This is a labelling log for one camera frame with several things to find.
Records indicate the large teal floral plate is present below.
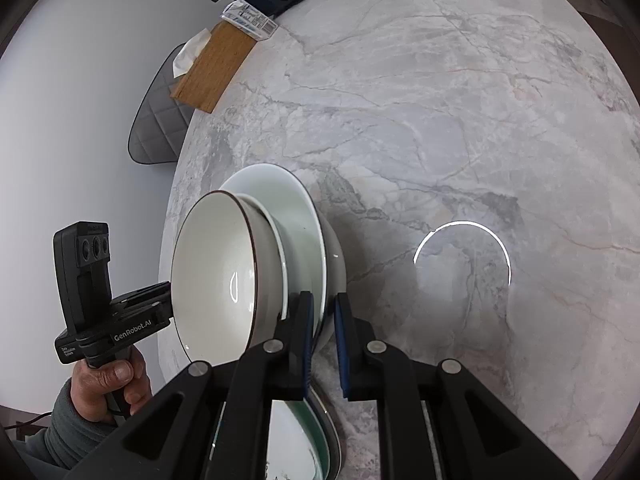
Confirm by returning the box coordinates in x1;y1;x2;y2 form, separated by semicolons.
211;383;332;480

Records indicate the grey gradient large plate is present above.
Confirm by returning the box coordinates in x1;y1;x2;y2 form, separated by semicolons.
306;379;344;480

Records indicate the wide shallow white bowl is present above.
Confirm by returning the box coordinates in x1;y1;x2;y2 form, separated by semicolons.
221;164;346;350

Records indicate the small teal floral plate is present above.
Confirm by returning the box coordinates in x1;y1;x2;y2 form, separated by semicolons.
266;401;319;480

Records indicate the white bowl with dark rim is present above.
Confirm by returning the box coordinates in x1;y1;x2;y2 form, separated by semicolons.
170;190;288;365

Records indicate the grey-green left sleeve forearm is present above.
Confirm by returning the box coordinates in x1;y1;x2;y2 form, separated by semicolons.
14;376;116;479

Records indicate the person's left hand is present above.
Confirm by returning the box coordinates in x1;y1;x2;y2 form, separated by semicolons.
70;347;153;422

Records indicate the grey quilted chair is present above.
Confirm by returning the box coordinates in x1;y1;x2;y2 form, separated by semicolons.
128;44;194;165

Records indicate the white tissue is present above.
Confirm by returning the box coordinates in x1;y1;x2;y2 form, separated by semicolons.
172;28;210;78

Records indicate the wooden tissue box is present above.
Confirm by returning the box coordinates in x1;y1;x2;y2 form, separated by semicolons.
171;21;257;113

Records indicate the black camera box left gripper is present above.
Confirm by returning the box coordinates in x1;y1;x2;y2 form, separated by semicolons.
53;221;112;335

